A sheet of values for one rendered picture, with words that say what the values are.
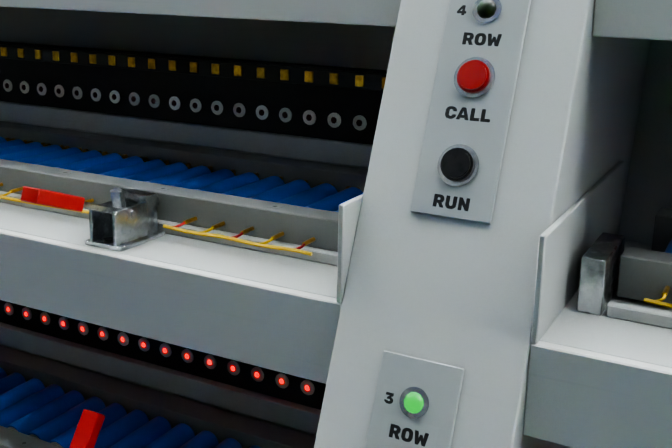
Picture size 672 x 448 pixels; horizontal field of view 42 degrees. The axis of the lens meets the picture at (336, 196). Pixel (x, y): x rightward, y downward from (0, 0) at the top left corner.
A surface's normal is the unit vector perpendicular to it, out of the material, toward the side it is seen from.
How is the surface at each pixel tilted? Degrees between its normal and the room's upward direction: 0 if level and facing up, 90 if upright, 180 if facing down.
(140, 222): 90
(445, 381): 90
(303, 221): 112
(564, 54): 90
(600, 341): 22
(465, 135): 90
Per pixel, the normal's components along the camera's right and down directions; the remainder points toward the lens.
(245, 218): -0.46, 0.21
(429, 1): -0.42, -0.17
